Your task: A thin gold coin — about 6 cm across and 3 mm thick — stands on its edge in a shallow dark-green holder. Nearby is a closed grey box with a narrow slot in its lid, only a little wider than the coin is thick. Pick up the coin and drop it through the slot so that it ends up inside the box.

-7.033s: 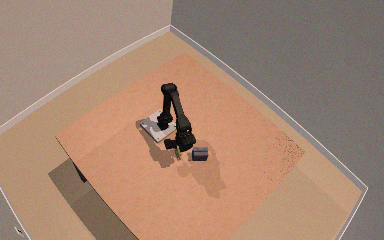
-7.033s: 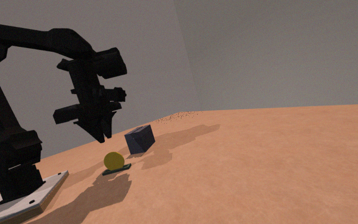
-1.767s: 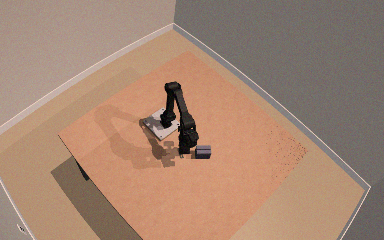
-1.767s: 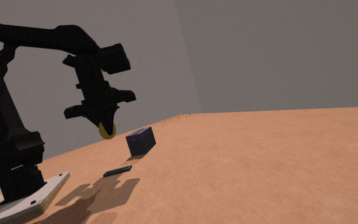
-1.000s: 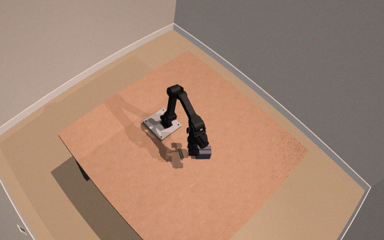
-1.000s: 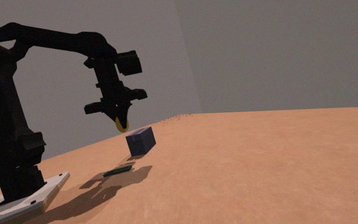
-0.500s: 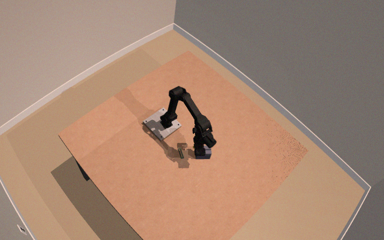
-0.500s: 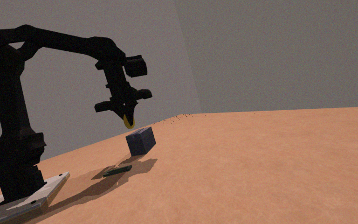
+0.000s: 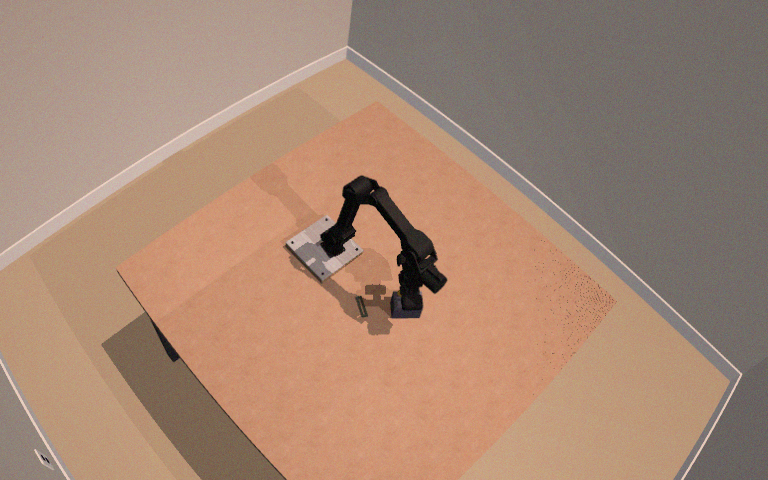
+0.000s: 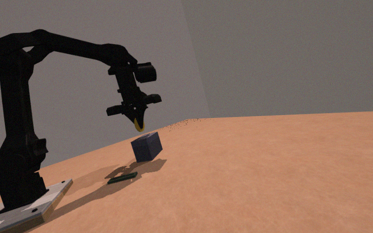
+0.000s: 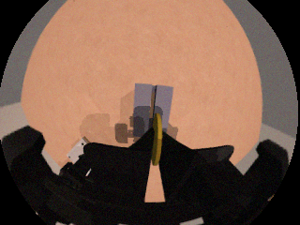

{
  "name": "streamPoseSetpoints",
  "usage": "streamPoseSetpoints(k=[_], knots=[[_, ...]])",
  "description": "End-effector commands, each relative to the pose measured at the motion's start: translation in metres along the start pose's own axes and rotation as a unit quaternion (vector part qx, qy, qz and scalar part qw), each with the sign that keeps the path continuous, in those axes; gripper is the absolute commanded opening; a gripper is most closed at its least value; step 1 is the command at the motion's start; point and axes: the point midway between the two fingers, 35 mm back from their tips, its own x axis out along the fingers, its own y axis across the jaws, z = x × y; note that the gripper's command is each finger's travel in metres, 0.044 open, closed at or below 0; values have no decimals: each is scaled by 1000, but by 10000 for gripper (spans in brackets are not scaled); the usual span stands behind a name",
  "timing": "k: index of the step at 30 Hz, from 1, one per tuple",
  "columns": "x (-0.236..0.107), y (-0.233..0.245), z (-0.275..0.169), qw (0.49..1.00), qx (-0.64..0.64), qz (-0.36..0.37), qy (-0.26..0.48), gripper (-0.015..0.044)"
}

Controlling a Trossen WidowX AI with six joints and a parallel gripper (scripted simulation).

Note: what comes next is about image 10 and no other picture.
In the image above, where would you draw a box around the dark green flat bar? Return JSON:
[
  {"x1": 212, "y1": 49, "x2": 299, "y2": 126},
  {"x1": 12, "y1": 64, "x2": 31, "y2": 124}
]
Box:
[{"x1": 107, "y1": 172, "x2": 138, "y2": 184}]

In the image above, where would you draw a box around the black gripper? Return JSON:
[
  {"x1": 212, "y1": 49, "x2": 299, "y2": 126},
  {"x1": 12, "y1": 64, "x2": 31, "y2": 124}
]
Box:
[{"x1": 106, "y1": 83, "x2": 162, "y2": 129}]

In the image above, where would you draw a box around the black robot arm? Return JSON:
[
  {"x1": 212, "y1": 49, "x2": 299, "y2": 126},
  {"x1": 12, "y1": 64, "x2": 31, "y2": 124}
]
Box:
[{"x1": 0, "y1": 29, "x2": 156, "y2": 214}]

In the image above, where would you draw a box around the gold coin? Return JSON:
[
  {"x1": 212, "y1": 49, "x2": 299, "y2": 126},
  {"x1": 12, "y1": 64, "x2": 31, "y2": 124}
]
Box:
[{"x1": 135, "y1": 118, "x2": 145, "y2": 132}]

